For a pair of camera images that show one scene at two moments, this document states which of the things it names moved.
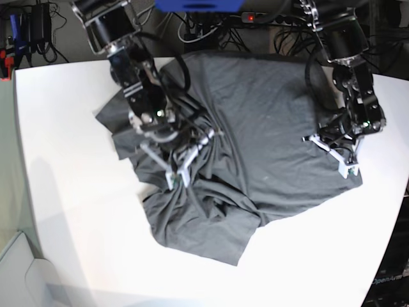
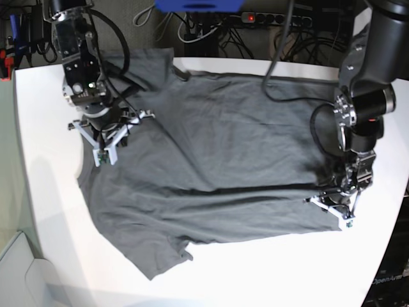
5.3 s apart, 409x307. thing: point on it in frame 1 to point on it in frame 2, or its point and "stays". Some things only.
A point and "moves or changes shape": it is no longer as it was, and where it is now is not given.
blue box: (199, 6) stays
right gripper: (343, 129) to (339, 196)
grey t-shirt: (259, 158) moves or changes shape
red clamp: (9, 62) stays
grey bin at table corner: (27, 281) stays
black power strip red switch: (259, 17) stays
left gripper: (174, 138) to (103, 118)
